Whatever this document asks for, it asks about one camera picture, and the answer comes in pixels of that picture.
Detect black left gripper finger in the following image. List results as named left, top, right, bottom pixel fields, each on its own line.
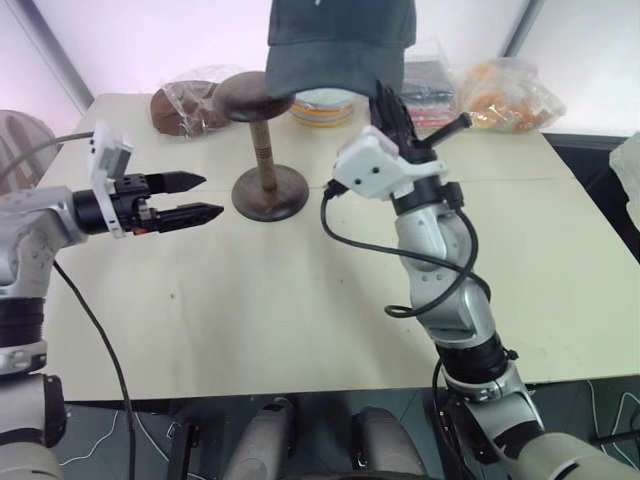
left=146, top=170, right=207, bottom=195
left=149, top=201, right=226, bottom=233

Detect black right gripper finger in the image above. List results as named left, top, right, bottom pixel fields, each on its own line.
left=371, top=97, right=419, bottom=151
left=374, top=78, right=404, bottom=132

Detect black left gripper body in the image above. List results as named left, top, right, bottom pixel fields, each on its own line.
left=111, top=172, right=162, bottom=236

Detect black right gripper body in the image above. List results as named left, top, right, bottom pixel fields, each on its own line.
left=399, top=111, right=473, bottom=166

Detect dark green baseball cap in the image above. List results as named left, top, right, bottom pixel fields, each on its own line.
left=264, top=0, right=418, bottom=99

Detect brown hat in plastic bag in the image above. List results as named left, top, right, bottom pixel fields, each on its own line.
left=150, top=65, right=235, bottom=138

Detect brown wooden hat stand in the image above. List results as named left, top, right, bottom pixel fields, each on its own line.
left=213, top=71, right=311, bottom=221

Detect dark striped items in bag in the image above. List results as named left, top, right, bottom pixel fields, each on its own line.
left=400, top=40, right=458, bottom=130

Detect stack of pastel round hats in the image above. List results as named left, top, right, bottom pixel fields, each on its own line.
left=289, top=87, right=362, bottom=129

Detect orange items in plastic bag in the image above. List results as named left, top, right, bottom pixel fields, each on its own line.
left=457, top=57, right=567, bottom=134

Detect grey mesh chair back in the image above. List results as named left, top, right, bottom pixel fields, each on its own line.
left=0, top=109, right=57, bottom=194

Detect white crumpled object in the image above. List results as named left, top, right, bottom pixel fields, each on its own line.
left=608, top=129, right=640, bottom=189

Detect grey rounded shape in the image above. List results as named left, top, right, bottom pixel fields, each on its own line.
left=223, top=399, right=297, bottom=480
left=349, top=406, right=426, bottom=480

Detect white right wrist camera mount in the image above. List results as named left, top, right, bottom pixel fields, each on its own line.
left=331, top=125, right=448, bottom=201

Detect grey cable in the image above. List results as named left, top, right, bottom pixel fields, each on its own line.
left=0, top=130, right=97, bottom=177

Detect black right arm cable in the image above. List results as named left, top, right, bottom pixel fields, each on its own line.
left=321, top=180, right=492, bottom=319

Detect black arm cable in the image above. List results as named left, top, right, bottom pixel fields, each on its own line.
left=321, top=180, right=492, bottom=319
left=51, top=262, right=138, bottom=480

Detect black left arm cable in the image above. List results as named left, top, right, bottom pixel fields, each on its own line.
left=51, top=262, right=138, bottom=480

